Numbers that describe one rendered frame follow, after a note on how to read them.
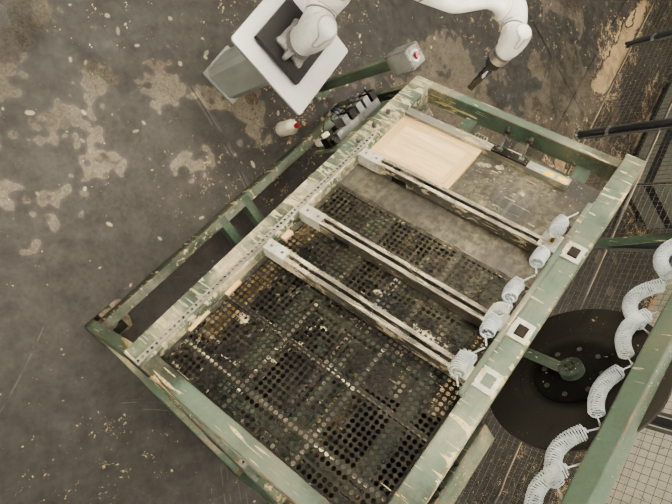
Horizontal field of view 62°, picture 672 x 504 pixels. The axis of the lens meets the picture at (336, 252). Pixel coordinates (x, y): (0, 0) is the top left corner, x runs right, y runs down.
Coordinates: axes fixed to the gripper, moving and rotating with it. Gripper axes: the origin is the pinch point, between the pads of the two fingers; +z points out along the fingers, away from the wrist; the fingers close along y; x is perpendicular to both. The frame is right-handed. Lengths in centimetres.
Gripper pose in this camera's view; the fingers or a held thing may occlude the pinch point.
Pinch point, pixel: (473, 84)
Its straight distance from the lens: 289.4
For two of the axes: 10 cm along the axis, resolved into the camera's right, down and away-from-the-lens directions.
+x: -8.1, -5.9, -0.8
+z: -2.9, 2.7, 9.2
